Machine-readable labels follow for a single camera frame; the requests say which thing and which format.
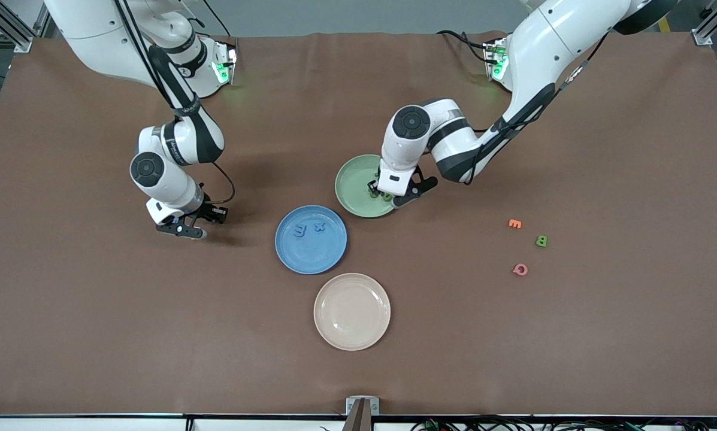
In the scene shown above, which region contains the black arm base cable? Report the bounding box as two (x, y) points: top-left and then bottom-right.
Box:
(436, 29), (492, 65)
(201, 0), (236, 39)

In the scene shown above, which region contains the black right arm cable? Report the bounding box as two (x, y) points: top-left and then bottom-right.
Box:
(114, 0), (236, 207)

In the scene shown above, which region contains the black cable bundle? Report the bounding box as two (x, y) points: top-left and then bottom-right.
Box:
(412, 414), (717, 431)

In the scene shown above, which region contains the white table edge rail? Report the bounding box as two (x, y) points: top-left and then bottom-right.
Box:
(0, 415), (717, 431)

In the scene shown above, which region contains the blue plate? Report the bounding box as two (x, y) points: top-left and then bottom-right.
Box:
(274, 205), (348, 275)

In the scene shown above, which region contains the green plate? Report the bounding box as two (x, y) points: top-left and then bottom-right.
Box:
(334, 154), (398, 218)

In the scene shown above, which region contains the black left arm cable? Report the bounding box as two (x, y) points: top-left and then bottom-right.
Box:
(465, 33), (610, 186)

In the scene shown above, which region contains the aluminium frame profile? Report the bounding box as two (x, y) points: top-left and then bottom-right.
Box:
(692, 0), (717, 45)
(0, 0), (56, 53)

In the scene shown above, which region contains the cream plate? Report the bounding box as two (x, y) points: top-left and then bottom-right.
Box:
(313, 272), (392, 351)

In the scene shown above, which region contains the brown table mat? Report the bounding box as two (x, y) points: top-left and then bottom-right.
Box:
(0, 31), (717, 417)

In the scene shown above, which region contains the grey metal camera bracket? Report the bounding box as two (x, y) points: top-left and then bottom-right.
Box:
(343, 396), (380, 431)

